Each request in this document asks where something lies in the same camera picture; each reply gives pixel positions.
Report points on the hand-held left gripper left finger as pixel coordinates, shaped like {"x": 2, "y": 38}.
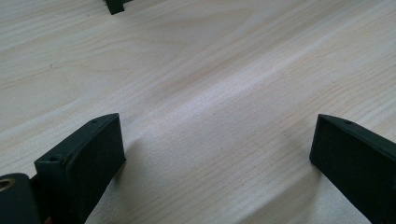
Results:
{"x": 81, "y": 168}

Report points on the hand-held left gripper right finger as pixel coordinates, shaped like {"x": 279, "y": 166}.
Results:
{"x": 358, "y": 168}

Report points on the black metal shelf rack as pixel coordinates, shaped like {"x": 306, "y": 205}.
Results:
{"x": 114, "y": 6}

